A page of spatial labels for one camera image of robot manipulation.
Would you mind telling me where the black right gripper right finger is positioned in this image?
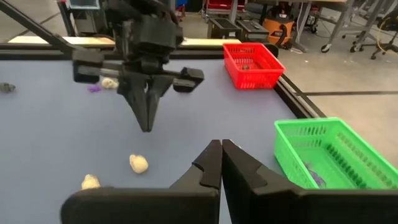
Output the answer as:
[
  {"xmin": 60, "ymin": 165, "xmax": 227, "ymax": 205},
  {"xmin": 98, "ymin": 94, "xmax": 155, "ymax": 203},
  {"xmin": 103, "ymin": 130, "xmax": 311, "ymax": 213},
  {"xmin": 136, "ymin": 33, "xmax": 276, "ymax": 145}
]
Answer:
[{"xmin": 221, "ymin": 139, "xmax": 398, "ymax": 224}]

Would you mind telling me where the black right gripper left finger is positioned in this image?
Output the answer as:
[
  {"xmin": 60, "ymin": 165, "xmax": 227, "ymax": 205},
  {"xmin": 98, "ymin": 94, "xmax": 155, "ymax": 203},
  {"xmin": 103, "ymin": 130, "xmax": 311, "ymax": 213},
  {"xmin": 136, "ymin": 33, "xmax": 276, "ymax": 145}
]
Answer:
[{"xmin": 60, "ymin": 139, "xmax": 223, "ymax": 224}]

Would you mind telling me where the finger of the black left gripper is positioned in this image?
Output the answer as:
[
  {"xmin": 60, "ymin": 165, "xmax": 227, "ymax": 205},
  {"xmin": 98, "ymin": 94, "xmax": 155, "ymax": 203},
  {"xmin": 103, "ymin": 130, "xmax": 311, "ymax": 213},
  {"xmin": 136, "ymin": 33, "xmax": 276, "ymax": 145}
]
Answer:
[
  {"xmin": 116, "ymin": 74, "xmax": 150, "ymax": 133},
  {"xmin": 147, "ymin": 74, "xmax": 175, "ymax": 133}
]

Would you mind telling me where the cream skull decoration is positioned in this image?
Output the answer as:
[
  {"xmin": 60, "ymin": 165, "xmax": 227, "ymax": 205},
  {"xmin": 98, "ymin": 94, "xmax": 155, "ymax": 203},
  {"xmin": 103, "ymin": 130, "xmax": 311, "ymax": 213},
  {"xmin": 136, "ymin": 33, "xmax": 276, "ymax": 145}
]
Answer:
[
  {"xmin": 81, "ymin": 174, "xmax": 101, "ymax": 190},
  {"xmin": 129, "ymin": 154, "xmax": 149, "ymax": 174},
  {"xmin": 101, "ymin": 77, "xmax": 119, "ymax": 90}
]

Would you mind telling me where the green plastic basket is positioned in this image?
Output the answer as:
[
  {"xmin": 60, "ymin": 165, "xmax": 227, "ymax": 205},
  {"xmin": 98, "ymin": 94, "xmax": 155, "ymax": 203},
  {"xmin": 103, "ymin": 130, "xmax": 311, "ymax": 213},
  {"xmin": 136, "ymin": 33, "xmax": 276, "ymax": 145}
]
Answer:
[{"xmin": 273, "ymin": 117, "xmax": 398, "ymax": 191}]

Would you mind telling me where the wooden side board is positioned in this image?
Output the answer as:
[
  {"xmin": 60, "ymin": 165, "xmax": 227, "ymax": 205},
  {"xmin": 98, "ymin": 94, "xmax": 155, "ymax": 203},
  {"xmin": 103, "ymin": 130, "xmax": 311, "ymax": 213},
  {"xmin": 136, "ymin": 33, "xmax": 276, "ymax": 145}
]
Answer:
[{"xmin": 7, "ymin": 35, "xmax": 242, "ymax": 47}]

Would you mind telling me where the black crate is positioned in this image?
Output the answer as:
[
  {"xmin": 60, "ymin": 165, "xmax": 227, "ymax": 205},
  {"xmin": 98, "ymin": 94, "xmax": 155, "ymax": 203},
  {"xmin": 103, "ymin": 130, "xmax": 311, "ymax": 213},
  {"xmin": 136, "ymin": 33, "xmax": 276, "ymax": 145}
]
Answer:
[
  {"xmin": 207, "ymin": 17, "xmax": 243, "ymax": 40},
  {"xmin": 236, "ymin": 19, "xmax": 270, "ymax": 43}
]

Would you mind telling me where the red plastic basket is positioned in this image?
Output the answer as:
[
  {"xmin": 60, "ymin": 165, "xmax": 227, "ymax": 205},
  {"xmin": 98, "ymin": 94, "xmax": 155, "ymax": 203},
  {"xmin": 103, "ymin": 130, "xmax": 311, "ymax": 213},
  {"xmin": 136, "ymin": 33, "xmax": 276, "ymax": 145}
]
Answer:
[{"xmin": 223, "ymin": 42, "xmax": 286, "ymax": 91}]

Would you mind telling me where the orange shop vacuum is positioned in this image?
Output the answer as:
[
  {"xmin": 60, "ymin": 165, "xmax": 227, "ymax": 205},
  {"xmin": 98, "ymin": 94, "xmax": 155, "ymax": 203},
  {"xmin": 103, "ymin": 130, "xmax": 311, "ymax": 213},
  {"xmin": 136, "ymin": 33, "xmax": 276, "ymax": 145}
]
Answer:
[{"xmin": 262, "ymin": 9, "xmax": 295, "ymax": 50}]

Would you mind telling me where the black office chair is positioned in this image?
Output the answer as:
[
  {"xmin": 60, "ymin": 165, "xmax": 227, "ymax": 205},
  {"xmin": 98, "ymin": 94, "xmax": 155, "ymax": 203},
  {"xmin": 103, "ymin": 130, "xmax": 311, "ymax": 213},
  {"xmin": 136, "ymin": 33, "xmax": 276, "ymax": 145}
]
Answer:
[{"xmin": 349, "ymin": 14, "xmax": 398, "ymax": 60}]

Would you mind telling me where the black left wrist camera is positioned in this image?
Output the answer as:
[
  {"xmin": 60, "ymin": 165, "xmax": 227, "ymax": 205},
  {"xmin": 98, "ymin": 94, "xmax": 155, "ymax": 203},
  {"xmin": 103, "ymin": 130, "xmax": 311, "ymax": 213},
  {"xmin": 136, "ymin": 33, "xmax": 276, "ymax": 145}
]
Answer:
[{"xmin": 135, "ymin": 14, "xmax": 185, "ymax": 52}]

